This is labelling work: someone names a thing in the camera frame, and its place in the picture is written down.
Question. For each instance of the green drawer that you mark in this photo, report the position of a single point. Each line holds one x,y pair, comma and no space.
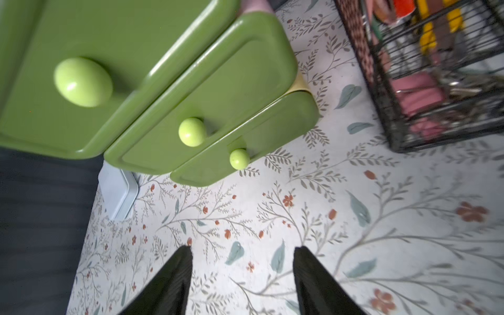
247,68
284,120
76,74

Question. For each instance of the grey plastic lid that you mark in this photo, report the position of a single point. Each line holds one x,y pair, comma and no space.
119,189

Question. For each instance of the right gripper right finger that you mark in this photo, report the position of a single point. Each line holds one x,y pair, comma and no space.
317,290

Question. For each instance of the green bottom drawer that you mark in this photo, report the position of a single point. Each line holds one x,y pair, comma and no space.
284,120

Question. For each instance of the black wire desk organizer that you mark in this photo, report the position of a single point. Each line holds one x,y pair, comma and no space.
434,69

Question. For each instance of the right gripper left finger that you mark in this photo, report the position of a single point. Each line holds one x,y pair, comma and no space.
168,291

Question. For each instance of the green top drawer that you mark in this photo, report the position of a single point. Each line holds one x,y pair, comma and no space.
76,74

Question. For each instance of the green yellow drawer cabinet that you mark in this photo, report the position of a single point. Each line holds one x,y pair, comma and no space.
193,89

